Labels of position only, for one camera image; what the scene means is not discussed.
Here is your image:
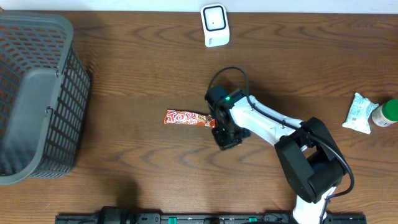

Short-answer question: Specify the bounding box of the red snack wrapper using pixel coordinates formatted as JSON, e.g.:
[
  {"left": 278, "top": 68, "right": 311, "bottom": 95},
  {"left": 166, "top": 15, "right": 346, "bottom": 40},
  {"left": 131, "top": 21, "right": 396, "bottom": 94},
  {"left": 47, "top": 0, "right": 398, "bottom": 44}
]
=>
[{"left": 164, "top": 109, "right": 216, "bottom": 128}]

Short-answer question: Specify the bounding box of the mint green wipes pack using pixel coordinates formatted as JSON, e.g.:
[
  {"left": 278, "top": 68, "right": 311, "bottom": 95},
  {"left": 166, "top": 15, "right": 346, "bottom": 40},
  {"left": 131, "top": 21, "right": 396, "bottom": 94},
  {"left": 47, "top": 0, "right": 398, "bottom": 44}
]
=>
[{"left": 342, "top": 93, "right": 379, "bottom": 134}]

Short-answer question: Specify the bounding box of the green lid jar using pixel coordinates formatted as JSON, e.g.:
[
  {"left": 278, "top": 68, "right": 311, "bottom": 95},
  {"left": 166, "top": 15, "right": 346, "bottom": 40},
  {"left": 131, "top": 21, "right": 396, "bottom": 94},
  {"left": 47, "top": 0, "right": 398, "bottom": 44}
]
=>
[{"left": 372, "top": 100, "right": 398, "bottom": 127}]

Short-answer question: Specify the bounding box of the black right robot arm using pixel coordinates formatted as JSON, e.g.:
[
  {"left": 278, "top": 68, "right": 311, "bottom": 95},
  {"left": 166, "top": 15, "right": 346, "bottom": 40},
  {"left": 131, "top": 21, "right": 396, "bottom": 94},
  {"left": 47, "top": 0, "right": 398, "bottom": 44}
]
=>
[{"left": 205, "top": 85, "right": 350, "bottom": 223}]

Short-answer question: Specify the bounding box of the white barcode scanner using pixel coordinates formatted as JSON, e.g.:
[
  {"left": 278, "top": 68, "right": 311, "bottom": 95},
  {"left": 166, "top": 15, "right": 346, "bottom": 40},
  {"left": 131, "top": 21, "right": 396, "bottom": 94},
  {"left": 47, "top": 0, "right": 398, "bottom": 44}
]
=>
[{"left": 200, "top": 3, "right": 230, "bottom": 48}]

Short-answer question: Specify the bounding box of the dark grey plastic basket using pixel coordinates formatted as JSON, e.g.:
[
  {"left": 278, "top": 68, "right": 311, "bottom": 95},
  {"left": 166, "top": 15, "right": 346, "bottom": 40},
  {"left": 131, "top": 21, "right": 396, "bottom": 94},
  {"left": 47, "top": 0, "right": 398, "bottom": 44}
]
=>
[{"left": 1, "top": 11, "right": 91, "bottom": 185}]

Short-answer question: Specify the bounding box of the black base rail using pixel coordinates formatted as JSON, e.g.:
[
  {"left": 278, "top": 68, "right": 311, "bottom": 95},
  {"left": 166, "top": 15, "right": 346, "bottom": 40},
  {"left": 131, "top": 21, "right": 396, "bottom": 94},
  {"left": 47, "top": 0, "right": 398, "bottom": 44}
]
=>
[{"left": 55, "top": 205, "right": 368, "bottom": 224}]

